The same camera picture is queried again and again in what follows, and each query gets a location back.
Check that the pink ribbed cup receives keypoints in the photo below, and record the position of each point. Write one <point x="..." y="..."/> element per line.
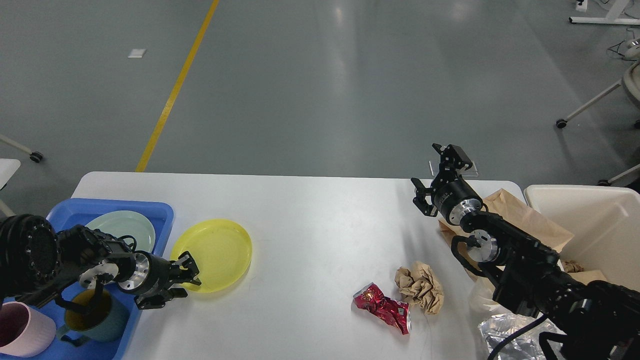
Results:
<point x="24" y="331"/>

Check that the white caster leg left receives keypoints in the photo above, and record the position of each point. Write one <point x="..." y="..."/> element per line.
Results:
<point x="34" y="156"/>

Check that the white desk base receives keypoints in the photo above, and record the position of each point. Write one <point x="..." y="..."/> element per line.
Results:
<point x="615" y="13"/>

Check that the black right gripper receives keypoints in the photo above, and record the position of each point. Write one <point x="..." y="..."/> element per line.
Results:
<point x="449" y="194"/>

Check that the pale green plate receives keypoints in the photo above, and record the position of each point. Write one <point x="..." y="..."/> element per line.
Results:
<point x="121" y="223"/>

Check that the blue plastic tray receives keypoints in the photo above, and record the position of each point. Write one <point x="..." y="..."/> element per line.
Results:
<point x="73" y="211"/>

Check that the beige plastic bin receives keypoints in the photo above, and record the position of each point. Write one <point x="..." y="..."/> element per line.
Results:
<point x="605" y="222"/>

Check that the yellow plastic plate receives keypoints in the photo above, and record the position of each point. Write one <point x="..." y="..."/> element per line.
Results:
<point x="222" y="250"/>

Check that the teal mug yellow inside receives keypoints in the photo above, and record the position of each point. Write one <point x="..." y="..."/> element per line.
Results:
<point x="105" y="322"/>

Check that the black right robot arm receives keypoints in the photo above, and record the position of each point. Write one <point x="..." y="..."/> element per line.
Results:
<point x="596" y="321"/>

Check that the crumpled brown paper ball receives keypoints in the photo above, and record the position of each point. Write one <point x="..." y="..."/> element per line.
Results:
<point x="419" y="286"/>

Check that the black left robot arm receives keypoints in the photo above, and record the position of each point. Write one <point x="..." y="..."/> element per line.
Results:
<point x="72" y="267"/>

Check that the brown paper bag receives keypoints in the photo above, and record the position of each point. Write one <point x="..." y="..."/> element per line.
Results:
<point x="551" y="234"/>

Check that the white chair leg with caster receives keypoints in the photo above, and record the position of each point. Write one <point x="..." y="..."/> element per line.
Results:
<point x="630" y="84"/>

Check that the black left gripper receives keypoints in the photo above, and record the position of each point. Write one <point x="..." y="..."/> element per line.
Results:
<point x="153" y="276"/>

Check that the crushed red can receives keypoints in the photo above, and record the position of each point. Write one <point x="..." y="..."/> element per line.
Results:
<point x="392" y="312"/>

